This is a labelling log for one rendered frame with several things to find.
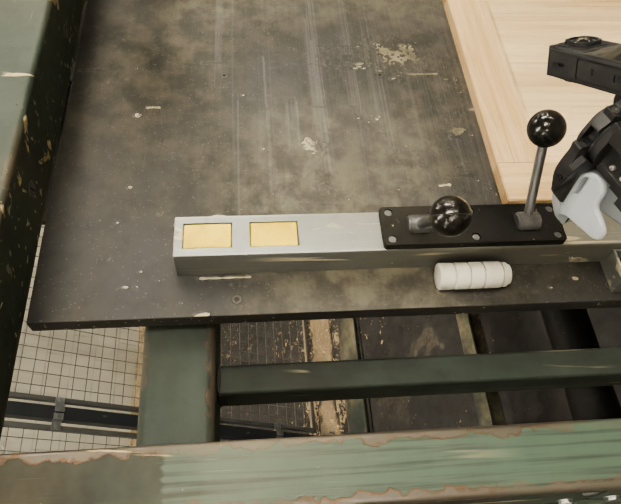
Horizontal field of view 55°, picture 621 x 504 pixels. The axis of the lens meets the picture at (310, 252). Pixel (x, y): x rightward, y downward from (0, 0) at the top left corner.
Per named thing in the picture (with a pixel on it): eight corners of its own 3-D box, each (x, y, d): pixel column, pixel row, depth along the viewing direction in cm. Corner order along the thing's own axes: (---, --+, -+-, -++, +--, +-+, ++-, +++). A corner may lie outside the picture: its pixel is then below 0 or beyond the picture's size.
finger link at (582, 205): (567, 269, 55) (617, 212, 47) (530, 220, 58) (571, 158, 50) (593, 258, 56) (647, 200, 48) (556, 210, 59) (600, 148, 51)
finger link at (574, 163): (548, 207, 53) (594, 140, 45) (537, 194, 53) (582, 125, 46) (590, 192, 54) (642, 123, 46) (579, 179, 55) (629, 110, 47)
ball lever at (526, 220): (548, 238, 64) (578, 115, 58) (514, 239, 64) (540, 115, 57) (534, 222, 67) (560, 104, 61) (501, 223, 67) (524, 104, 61)
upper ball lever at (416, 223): (433, 242, 65) (479, 235, 52) (399, 243, 65) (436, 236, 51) (432, 207, 65) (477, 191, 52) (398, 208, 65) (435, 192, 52)
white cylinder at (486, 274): (436, 294, 65) (506, 292, 66) (443, 281, 63) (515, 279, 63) (431, 271, 67) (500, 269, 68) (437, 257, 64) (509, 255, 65)
